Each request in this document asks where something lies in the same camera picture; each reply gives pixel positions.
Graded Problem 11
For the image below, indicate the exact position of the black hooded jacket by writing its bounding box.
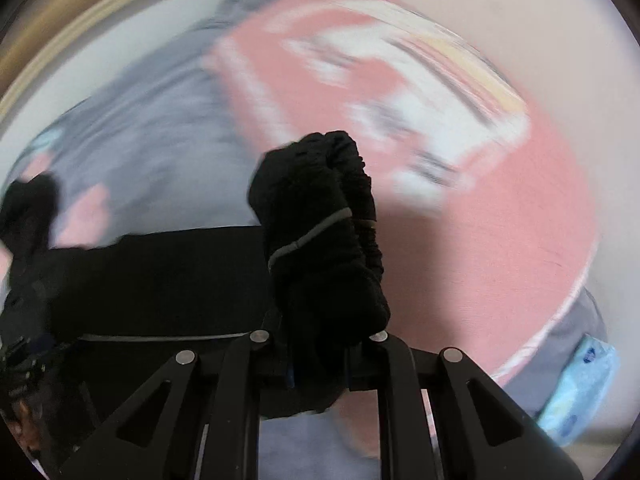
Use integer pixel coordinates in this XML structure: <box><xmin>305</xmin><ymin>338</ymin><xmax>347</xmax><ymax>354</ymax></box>
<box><xmin>0</xmin><ymin>130</ymin><xmax>393</xmax><ymax>480</ymax></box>

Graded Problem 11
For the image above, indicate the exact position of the blue tissue pack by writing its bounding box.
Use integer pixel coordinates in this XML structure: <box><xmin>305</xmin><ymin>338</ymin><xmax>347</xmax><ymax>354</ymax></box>
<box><xmin>537</xmin><ymin>335</ymin><xmax>620</xmax><ymax>446</ymax></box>

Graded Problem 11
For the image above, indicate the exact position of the pink patterned pillow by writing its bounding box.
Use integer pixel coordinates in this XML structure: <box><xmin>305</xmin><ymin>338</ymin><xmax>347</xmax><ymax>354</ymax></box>
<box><xmin>205</xmin><ymin>0</ymin><xmax>597</xmax><ymax>411</ymax></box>

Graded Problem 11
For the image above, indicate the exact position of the grey floral bed quilt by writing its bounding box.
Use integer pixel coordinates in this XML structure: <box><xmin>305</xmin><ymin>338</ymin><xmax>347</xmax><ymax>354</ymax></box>
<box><xmin>0</xmin><ymin>0</ymin><xmax>609</xmax><ymax>480</ymax></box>

